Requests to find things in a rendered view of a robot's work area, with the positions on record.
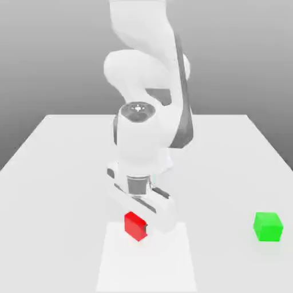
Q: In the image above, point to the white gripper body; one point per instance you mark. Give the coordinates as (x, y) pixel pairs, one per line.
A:
(165, 212)

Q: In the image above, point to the small red cube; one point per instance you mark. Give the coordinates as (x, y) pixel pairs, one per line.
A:
(134, 226)

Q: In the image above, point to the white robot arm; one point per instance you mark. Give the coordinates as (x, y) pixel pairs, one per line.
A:
(142, 142)

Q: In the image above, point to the small green cube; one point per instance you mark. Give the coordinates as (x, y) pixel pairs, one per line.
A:
(267, 227)

